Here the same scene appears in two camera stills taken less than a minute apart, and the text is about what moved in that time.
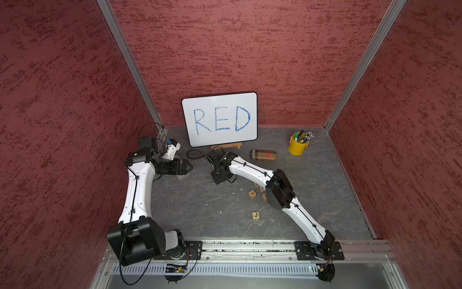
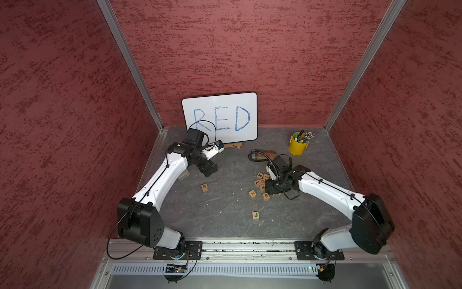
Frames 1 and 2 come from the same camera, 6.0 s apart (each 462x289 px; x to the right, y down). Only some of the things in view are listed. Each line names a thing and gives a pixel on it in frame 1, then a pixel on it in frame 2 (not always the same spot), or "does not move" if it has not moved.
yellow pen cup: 299,142 does not move
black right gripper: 217,179 to 268,185
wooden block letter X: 252,194 does not move
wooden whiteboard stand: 231,145 does not move
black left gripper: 175,171 to 204,165
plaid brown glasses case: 263,155 does not move
